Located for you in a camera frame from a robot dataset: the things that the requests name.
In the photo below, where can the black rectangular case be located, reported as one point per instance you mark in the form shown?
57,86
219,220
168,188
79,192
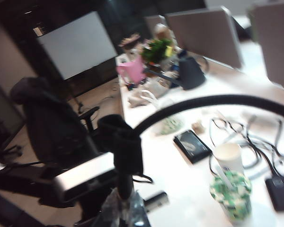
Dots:
191,146

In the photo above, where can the plain white paper cup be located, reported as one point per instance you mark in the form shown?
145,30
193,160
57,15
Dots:
228,156

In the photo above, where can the black hooded jacket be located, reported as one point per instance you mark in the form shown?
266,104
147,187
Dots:
49,118

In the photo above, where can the cardboard box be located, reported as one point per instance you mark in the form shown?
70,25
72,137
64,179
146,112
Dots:
162,30

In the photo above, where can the black power adapter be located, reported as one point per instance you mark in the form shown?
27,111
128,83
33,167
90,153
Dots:
280,191

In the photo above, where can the white straw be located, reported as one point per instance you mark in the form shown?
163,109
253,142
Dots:
224,178

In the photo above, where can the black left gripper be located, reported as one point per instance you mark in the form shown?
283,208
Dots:
90,201

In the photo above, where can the green print paper cup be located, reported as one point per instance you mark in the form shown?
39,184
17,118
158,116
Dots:
234,196

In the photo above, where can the pink watering can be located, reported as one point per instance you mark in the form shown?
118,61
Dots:
132,71

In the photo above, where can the beige tote bag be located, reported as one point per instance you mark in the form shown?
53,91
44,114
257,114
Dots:
142,98

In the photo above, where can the black watering can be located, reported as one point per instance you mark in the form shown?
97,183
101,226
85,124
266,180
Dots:
191,75

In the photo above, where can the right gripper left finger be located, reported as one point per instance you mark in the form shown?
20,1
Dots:
112,212

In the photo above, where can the green print plastic bag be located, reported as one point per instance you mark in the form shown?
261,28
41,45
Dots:
170,124

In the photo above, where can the whiteboard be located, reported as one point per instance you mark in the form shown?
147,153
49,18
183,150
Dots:
78,45

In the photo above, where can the black frame glasses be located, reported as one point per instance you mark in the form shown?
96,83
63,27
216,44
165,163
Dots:
237,126

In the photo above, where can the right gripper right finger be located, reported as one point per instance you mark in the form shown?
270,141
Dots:
137,212

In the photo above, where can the green leafy plant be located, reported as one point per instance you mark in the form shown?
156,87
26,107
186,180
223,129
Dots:
156,50

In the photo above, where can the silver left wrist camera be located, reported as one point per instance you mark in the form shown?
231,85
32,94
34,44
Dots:
85,172

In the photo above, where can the brown and white pot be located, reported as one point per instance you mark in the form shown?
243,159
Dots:
130,41

